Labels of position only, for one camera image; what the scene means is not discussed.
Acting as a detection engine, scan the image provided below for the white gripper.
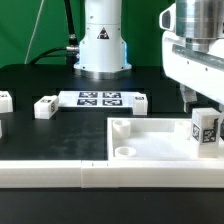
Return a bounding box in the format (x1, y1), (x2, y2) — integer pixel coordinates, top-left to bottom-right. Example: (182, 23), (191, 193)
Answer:
(162, 31), (224, 134)

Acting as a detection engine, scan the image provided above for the white square tabletop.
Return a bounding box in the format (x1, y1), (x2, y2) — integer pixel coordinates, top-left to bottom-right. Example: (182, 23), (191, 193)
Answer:
(107, 118), (224, 161)

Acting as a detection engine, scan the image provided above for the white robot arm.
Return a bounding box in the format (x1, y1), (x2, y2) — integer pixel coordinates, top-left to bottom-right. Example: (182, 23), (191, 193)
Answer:
(74, 0), (224, 122)

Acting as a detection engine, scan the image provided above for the white obstacle fence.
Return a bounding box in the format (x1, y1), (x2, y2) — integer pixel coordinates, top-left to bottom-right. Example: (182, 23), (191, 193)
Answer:
(0, 152), (224, 188)

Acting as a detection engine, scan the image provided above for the white base tag plate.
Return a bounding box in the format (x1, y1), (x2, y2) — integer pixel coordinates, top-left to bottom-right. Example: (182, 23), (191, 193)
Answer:
(58, 91), (143, 108)

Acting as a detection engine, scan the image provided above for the black cable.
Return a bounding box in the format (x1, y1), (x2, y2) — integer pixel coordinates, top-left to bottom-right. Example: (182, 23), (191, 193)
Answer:
(28, 0), (81, 66)

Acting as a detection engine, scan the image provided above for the white thin cable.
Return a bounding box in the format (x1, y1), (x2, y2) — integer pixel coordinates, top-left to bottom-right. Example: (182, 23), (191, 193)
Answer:
(24, 0), (46, 65)

